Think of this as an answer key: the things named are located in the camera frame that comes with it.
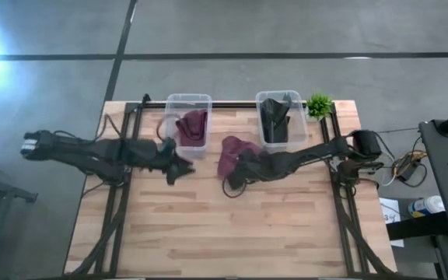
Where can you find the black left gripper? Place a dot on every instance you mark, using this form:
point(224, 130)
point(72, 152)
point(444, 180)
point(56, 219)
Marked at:
point(165, 153)

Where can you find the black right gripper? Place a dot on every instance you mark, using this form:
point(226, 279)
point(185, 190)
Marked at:
point(253, 165)

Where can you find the maroon baseball cap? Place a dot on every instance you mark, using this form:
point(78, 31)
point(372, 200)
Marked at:
point(229, 153)
point(193, 128)

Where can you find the black baseball cap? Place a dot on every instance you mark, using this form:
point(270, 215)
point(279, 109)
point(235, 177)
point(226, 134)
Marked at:
point(274, 120)

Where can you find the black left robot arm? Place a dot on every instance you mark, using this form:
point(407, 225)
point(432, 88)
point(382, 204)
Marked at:
point(92, 153)

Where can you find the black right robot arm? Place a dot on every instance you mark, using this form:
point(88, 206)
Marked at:
point(305, 155)

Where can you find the clear plastic bin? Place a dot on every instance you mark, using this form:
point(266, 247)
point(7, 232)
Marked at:
point(299, 128)
point(188, 103)

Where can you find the small green potted plant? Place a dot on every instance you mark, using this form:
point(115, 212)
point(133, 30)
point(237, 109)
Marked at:
point(319, 105)

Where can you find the white paper sheet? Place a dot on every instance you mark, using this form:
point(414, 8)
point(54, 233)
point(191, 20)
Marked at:
point(391, 218)

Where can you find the black power adapter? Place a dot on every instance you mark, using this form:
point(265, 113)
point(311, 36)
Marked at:
point(408, 171)

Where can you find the white blue bottle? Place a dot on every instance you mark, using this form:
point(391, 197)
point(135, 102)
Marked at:
point(426, 206)

